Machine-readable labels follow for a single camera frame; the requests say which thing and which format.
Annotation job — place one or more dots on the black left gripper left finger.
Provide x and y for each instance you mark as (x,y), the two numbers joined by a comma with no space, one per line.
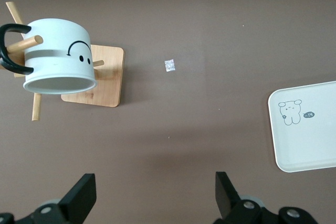
(78,197)

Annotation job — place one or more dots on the wooden mug stand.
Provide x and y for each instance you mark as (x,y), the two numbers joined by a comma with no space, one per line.
(110,77)

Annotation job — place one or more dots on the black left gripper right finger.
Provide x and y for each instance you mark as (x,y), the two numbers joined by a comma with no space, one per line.
(225,197)

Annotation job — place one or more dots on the brown table cover sheet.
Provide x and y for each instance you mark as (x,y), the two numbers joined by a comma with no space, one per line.
(183,129)

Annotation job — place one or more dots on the small silver foil scrap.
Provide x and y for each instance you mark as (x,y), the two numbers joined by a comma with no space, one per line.
(169,65)

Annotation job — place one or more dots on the cream tray with bear drawing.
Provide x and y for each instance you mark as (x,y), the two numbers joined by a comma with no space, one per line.
(309,142)

